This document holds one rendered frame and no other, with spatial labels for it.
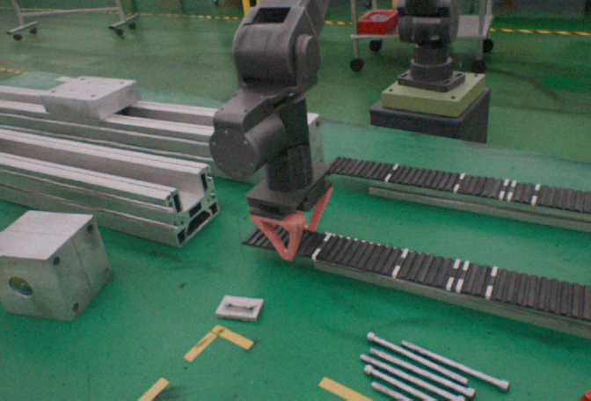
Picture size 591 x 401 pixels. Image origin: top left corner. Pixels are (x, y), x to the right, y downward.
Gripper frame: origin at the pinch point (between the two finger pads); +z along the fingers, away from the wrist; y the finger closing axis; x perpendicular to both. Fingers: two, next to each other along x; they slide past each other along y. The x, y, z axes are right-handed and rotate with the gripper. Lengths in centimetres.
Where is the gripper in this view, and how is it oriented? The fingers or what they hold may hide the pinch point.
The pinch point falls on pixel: (297, 242)
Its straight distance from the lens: 66.8
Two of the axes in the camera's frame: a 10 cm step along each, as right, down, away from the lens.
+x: 8.8, 1.5, -4.6
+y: -4.7, 4.6, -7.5
